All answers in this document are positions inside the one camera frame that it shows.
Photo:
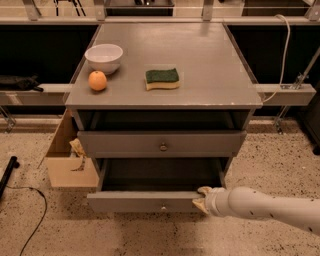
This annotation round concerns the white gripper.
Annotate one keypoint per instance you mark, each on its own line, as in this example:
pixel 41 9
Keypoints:
pixel 213 200

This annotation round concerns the grey drawer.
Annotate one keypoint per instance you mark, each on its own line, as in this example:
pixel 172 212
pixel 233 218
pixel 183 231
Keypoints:
pixel 161 144
pixel 154 184

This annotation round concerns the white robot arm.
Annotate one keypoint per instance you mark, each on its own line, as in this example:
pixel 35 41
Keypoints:
pixel 248 203

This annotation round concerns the grey top drawer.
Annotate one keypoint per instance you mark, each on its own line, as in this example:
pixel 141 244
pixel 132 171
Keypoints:
pixel 161 144

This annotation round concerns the grey drawer cabinet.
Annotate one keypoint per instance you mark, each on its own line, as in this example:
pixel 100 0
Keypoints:
pixel 215 92

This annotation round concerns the open cardboard box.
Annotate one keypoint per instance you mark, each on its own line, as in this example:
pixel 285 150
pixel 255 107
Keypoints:
pixel 65 168

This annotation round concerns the green yellow sponge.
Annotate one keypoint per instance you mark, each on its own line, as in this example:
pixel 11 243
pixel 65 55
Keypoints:
pixel 162 79

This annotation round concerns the orange fruit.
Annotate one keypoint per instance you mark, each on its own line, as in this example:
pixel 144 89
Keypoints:
pixel 97 80

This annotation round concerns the white ceramic bowl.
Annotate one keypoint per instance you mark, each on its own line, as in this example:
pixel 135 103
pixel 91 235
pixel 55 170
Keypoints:
pixel 104 57

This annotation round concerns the black pole on floor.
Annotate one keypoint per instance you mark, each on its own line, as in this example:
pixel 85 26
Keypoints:
pixel 13 163

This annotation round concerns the metal rail frame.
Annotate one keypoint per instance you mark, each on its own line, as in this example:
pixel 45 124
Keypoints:
pixel 38 13

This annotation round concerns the black object on rail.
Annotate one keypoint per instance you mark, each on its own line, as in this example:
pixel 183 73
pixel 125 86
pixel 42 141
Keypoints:
pixel 19 83

